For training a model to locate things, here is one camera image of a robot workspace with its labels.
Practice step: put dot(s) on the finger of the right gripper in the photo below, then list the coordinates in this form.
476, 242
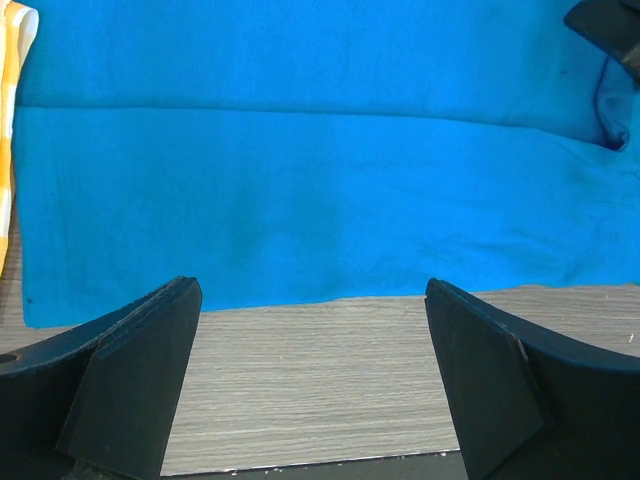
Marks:
610, 25

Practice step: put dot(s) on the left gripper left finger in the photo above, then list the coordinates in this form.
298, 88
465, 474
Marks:
100, 398

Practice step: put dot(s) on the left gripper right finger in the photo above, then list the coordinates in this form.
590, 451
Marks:
527, 402

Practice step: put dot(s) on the blue t shirt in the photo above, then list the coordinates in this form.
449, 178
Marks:
286, 152

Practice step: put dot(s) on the yellow checkered cloth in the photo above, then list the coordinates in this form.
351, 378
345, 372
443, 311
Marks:
19, 27

